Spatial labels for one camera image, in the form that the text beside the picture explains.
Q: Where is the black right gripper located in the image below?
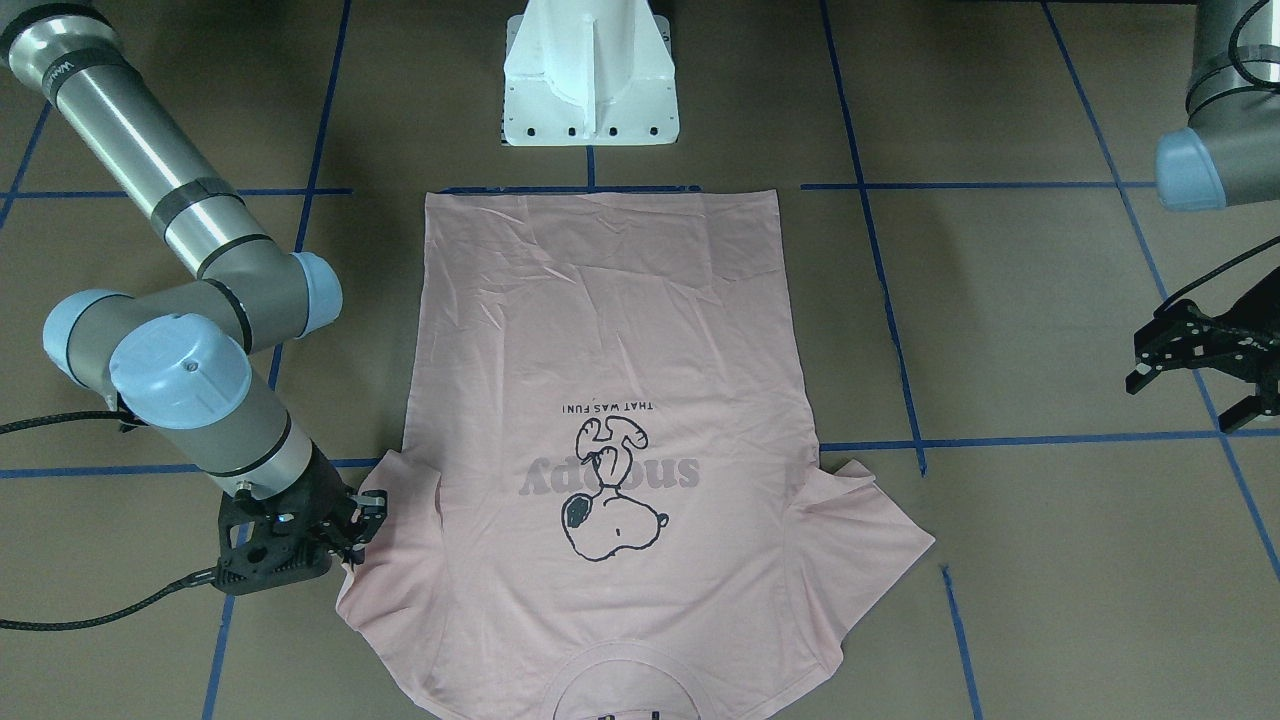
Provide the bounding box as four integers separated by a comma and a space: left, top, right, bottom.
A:
216, 446, 388, 596

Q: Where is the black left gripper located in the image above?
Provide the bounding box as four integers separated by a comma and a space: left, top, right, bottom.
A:
1125, 269, 1279, 434

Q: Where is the pink Snoopy t-shirt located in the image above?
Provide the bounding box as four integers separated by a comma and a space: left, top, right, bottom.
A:
335, 190, 933, 719

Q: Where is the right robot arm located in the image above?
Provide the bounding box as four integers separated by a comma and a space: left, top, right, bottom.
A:
3, 1, 388, 596

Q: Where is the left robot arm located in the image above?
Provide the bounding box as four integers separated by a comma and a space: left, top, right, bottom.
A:
1125, 1, 1279, 433

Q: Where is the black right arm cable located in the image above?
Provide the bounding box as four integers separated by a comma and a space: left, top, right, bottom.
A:
0, 410, 227, 633

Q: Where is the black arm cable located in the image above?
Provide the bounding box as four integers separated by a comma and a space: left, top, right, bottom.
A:
1149, 236, 1280, 323
0, 410, 227, 633

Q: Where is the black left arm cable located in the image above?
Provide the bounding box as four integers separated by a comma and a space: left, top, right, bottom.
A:
1149, 236, 1280, 323

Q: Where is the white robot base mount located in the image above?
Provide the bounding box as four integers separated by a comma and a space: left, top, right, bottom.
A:
500, 1, 681, 147

